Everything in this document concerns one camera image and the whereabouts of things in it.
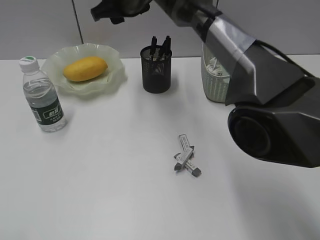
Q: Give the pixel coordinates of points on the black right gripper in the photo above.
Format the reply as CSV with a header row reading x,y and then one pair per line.
x,y
116,10

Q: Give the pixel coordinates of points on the black marker pen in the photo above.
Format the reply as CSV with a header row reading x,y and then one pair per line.
x,y
167,47
160,53
153,47

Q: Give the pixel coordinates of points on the yellow mango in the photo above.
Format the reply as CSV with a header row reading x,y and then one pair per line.
x,y
85,69

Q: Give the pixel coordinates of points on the clear water bottle green label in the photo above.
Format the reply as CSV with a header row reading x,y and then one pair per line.
x,y
41,96

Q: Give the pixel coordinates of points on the waste paper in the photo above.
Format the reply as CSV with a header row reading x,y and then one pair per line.
x,y
214,68

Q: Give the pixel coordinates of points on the grey white eraser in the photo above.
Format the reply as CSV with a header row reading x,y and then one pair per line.
x,y
184,142
182,158
194,170

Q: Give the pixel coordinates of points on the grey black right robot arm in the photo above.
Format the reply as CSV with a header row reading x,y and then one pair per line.
x,y
276,115

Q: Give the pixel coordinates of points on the black mesh pen holder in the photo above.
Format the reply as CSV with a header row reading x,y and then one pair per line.
x,y
156,74

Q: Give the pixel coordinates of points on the pale green wavy glass plate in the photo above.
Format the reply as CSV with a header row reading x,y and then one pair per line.
x,y
106,83

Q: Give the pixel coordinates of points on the pale green woven plastic basket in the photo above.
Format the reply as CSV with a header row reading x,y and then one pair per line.
x,y
215,87

